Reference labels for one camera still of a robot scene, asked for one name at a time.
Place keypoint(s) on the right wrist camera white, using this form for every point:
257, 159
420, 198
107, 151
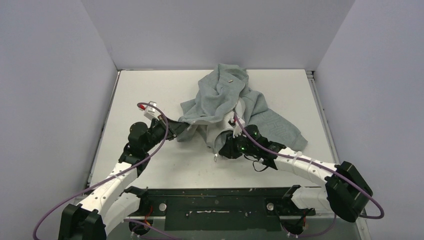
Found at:
238, 125

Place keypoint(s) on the aluminium rail frame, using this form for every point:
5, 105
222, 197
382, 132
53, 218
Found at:
323, 116

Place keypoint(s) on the grey zip-up jacket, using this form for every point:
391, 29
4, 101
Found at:
225, 92

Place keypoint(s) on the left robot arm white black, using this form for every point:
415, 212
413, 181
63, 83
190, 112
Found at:
113, 199

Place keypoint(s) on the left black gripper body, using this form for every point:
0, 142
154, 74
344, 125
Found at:
159, 131

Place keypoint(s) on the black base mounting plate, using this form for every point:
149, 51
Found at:
221, 209

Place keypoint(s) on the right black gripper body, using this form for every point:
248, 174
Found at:
227, 147

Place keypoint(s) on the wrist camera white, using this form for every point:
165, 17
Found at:
238, 125
148, 111

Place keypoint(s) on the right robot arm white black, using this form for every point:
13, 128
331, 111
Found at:
305, 167

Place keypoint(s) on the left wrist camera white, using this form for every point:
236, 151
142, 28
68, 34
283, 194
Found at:
148, 111

